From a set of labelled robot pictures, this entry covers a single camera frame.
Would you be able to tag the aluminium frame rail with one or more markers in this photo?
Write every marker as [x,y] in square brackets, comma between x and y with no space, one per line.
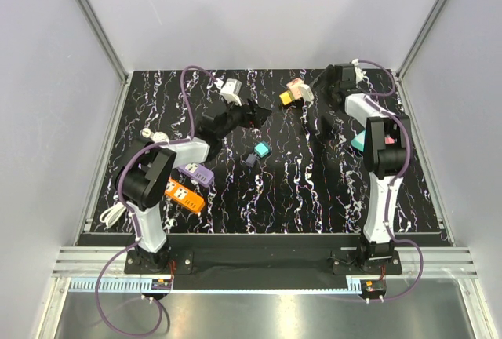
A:
[102,38]

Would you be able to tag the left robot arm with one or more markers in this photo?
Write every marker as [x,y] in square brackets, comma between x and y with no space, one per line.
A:
[143,176]

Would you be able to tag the yellow plug adapter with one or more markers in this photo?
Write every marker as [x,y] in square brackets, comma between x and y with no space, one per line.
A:
[286,98]

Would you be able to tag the purple power strip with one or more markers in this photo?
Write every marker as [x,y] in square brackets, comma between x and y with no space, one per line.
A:
[198,173]

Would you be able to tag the white pink socket adapter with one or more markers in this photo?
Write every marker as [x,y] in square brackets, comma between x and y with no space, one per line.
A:
[300,90]

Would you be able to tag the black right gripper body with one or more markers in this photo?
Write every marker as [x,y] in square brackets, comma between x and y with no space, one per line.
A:
[329,88]

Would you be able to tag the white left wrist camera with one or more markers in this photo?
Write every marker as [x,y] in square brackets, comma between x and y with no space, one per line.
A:
[229,90]

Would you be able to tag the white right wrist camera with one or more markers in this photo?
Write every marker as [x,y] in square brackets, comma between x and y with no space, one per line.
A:
[360,74]

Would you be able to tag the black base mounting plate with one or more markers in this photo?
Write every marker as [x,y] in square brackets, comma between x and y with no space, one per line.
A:
[189,261]

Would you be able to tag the teal triangular power strip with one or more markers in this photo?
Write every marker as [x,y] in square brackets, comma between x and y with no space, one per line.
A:
[358,141]

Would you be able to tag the dark purple plug adapter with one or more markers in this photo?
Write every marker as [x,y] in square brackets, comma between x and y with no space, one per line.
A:
[251,160]

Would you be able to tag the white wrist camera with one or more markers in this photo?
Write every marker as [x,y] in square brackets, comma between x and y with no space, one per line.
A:
[360,74]
[229,90]

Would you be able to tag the white plug with cord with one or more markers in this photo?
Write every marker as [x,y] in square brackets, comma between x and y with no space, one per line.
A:
[157,137]

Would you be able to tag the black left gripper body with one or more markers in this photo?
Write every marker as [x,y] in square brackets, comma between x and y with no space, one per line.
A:
[236,116]

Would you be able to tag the orange power strip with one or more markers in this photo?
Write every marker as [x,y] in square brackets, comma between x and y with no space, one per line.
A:
[185,197]

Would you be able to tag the teal plug adapter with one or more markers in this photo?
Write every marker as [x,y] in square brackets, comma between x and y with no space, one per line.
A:
[262,149]

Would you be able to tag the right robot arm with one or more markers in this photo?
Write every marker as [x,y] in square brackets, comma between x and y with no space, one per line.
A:
[386,157]

